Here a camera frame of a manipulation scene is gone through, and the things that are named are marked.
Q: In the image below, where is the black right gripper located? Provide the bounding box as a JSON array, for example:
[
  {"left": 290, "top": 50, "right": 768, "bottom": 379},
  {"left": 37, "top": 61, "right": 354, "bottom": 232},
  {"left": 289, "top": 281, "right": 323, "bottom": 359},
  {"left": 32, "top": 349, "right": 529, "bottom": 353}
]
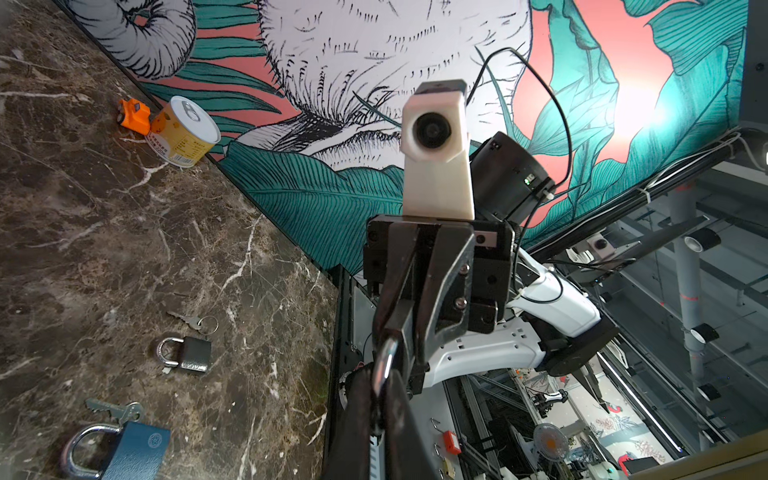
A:
[{"left": 363, "top": 215, "right": 514, "bottom": 395}]

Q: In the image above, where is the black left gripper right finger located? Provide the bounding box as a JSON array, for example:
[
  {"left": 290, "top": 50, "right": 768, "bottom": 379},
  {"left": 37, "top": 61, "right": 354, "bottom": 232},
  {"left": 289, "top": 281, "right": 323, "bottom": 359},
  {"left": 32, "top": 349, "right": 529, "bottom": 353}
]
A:
[{"left": 383, "top": 370, "right": 440, "bottom": 480}]

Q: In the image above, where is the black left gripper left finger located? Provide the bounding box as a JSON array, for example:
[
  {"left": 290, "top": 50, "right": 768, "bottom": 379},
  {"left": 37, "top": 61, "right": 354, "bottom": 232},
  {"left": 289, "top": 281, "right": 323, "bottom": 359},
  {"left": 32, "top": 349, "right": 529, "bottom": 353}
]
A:
[{"left": 321, "top": 368, "right": 372, "bottom": 480}]

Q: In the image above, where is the black padlock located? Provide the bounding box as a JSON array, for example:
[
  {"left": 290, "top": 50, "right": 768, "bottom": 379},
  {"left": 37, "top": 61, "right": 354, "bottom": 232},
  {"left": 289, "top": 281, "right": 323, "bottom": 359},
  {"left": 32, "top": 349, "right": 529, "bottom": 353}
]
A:
[{"left": 155, "top": 336, "right": 212, "bottom": 374}]

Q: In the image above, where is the silver key with ring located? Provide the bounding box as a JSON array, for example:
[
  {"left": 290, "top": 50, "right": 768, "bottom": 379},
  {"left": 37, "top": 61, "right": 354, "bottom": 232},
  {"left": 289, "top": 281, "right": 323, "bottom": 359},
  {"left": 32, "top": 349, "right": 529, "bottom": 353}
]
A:
[{"left": 166, "top": 310, "right": 219, "bottom": 336}]

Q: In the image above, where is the blue padlock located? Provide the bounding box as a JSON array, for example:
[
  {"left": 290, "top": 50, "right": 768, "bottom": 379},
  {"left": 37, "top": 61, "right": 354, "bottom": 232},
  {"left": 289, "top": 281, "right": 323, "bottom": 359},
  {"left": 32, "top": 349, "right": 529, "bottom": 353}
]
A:
[{"left": 59, "top": 421, "right": 171, "bottom": 480}]

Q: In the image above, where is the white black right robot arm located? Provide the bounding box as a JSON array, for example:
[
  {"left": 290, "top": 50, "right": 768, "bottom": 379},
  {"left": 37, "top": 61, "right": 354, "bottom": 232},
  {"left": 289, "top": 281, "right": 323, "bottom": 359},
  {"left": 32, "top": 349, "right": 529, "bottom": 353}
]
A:
[{"left": 364, "top": 133, "right": 616, "bottom": 398}]

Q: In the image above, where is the orange small object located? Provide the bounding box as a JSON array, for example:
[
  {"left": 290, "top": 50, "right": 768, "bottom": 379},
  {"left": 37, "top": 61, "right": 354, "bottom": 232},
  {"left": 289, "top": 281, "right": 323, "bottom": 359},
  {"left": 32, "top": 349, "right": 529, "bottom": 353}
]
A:
[{"left": 117, "top": 99, "right": 151, "bottom": 136}]

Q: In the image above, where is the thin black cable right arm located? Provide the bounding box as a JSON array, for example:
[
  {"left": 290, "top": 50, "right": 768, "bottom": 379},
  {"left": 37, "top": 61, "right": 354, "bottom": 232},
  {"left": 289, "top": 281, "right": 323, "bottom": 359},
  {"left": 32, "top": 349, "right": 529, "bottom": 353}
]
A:
[{"left": 465, "top": 46, "right": 575, "bottom": 305}]

